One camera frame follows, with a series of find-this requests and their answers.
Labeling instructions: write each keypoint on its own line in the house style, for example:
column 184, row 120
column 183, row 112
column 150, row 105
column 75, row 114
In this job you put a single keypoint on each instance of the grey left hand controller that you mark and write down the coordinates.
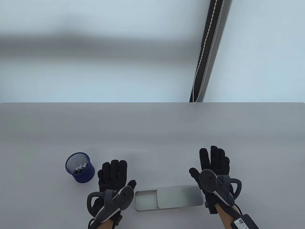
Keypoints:
column 126, row 196

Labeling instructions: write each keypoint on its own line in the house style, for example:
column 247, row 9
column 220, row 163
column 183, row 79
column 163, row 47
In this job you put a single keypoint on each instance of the person's left hand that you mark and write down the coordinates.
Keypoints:
column 113, row 174

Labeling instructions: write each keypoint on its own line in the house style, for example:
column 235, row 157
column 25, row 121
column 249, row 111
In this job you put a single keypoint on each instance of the black and white marker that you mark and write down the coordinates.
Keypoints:
column 80, row 168
column 76, row 169
column 84, row 166

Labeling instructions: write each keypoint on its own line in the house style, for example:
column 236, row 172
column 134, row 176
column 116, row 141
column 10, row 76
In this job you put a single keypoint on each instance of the dark window frame post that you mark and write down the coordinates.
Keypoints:
column 212, row 47

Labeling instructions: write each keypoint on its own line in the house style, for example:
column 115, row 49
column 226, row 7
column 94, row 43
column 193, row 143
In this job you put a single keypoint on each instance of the silver sliding box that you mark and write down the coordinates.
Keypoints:
column 178, row 196

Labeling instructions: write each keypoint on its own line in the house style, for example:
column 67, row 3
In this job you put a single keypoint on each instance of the person's left forearm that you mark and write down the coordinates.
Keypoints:
column 106, row 224

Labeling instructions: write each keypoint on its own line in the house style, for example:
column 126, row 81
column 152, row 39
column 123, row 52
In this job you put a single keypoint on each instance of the person's right forearm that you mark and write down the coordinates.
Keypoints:
column 226, row 215

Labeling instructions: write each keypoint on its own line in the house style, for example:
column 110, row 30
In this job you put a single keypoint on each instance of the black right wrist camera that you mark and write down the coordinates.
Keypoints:
column 246, row 223

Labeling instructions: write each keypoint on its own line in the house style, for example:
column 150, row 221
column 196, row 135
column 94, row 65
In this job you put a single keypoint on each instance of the person's right hand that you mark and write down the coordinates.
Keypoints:
column 214, row 159

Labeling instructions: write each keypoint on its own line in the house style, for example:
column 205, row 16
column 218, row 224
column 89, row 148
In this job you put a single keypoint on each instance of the blue mesh pen cup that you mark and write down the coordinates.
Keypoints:
column 85, row 176

